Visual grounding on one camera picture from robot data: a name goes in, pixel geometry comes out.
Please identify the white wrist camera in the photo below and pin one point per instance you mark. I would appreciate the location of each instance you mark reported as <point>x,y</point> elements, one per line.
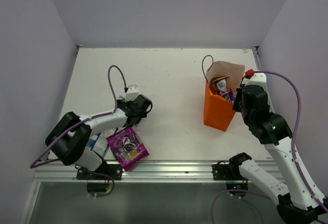
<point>253,78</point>
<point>131,93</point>

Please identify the magenta purple snack bag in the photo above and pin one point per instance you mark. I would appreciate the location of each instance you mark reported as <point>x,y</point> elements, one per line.
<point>127,147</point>

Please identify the red brown snack bag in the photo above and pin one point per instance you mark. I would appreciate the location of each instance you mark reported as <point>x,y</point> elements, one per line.
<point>218,85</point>

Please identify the orange paper bag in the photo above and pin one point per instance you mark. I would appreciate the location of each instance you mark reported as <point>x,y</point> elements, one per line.
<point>217,112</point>

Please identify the purple Fox's candy bag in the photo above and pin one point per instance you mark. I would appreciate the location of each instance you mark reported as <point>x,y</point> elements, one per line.
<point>228,95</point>

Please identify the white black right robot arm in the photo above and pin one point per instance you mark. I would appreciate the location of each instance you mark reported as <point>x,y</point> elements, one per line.
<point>295,203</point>

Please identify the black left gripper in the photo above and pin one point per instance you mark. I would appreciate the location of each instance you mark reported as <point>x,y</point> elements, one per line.
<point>126,103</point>

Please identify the front aluminium rail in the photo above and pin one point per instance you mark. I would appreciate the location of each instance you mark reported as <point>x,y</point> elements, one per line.
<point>144,171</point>

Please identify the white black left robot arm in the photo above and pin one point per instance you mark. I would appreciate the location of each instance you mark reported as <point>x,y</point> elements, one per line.
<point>68,140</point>

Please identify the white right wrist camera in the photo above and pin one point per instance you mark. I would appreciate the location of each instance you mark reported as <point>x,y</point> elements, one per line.
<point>253,78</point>

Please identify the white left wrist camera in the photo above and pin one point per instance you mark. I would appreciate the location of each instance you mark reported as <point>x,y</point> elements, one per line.
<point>131,93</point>

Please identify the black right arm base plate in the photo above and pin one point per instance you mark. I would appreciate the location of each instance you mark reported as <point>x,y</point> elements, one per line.
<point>225,171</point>

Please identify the blue white snack bag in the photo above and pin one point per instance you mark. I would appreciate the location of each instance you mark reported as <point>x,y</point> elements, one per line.
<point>98,142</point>

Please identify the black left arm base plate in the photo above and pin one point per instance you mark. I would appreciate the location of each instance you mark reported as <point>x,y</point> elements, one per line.
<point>113,170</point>

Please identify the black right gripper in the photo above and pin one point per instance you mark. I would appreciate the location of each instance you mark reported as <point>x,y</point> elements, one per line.
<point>236,106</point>

